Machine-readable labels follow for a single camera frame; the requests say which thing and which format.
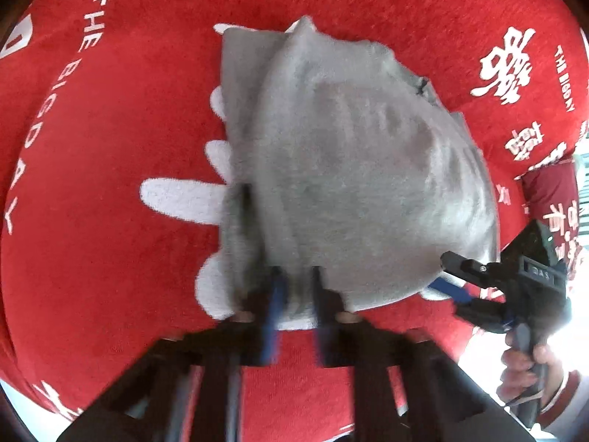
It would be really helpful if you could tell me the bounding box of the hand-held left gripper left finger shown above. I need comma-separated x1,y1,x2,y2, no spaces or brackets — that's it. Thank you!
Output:
57,267,288,442

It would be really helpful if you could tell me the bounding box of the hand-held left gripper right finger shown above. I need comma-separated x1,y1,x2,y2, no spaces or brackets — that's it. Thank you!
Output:
310,267,537,442

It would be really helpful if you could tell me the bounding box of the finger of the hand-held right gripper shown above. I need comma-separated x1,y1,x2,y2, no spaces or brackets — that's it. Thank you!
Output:
426,277,512,333
441,251,511,296

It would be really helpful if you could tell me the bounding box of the grey sweater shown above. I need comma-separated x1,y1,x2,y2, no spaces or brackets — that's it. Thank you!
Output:
214,16,500,330

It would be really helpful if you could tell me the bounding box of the person's right forearm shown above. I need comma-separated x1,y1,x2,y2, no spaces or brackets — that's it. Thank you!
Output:
537,367,589,430

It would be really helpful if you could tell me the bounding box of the person's right hand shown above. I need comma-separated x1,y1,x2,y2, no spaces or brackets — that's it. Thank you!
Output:
496,327,566,407

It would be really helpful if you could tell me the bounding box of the red printed pillow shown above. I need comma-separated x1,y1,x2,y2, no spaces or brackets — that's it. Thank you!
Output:
520,157,583,218

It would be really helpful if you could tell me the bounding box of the red printed blanket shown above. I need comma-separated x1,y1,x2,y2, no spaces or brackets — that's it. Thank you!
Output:
0,0,589,442

